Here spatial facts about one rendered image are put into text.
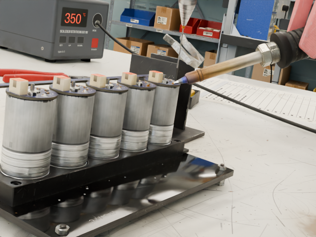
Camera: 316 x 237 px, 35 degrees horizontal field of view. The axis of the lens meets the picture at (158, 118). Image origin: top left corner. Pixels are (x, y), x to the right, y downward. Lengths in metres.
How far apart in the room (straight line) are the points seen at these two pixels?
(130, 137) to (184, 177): 0.04
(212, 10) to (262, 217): 4.72
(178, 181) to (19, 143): 0.10
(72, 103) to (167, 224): 0.08
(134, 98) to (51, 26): 0.43
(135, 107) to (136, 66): 0.13
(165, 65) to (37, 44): 0.36
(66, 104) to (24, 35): 0.51
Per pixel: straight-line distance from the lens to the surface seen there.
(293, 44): 0.34
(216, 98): 0.65
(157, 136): 0.33
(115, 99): 0.29
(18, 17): 0.78
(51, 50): 0.73
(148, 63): 0.42
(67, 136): 0.27
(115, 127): 0.29
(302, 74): 4.82
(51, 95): 0.25
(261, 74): 4.39
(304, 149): 0.49
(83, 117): 0.27
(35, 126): 0.25
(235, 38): 2.20
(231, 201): 0.32
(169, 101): 0.33
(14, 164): 0.25
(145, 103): 0.31
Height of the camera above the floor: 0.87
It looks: 14 degrees down
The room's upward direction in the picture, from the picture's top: 9 degrees clockwise
